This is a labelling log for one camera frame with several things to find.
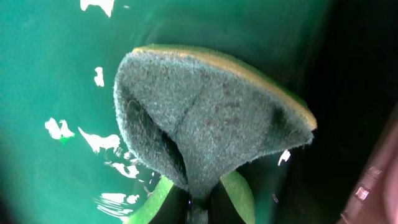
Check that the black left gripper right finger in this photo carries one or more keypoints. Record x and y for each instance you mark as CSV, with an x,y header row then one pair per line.
x,y
232,201

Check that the small green soapy water tray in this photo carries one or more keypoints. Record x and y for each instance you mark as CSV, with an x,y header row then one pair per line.
x,y
58,62

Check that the green and yellow sponge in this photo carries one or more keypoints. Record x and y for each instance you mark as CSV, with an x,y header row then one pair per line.
x,y
195,115

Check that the large dark grey tray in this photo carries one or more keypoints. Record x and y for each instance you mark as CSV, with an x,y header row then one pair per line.
x,y
374,198

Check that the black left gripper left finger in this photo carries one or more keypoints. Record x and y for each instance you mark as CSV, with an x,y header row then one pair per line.
x,y
166,205

